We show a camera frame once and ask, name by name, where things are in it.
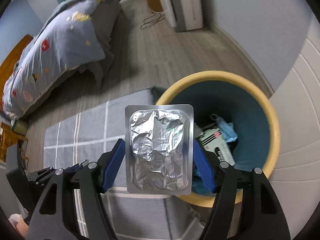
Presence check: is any green white medicine box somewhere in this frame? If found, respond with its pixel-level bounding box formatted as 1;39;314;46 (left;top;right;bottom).
200;128;235;166

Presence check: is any silver foil blister tray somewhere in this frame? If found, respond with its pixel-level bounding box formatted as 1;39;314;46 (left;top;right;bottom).
125;104;194;196

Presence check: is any teal yellow trash bin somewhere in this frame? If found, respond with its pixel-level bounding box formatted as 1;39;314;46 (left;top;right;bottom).
154;70;281;209

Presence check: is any person left hand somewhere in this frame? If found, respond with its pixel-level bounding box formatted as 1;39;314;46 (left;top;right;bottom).
8;213;29;239

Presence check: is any wooden shelf at left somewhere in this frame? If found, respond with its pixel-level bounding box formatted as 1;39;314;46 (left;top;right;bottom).
0;122;28;162

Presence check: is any grey plaid rug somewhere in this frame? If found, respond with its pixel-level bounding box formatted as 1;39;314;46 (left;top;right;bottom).
43;87;204;239

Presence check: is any bed with blue duvet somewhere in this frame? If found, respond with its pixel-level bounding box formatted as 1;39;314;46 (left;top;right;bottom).
1;0;121;120

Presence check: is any white air purifier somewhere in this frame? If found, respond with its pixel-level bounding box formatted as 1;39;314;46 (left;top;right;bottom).
160;0;203;33

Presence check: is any black cable on floor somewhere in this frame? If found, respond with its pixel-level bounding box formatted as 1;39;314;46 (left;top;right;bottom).
139;8;169;30

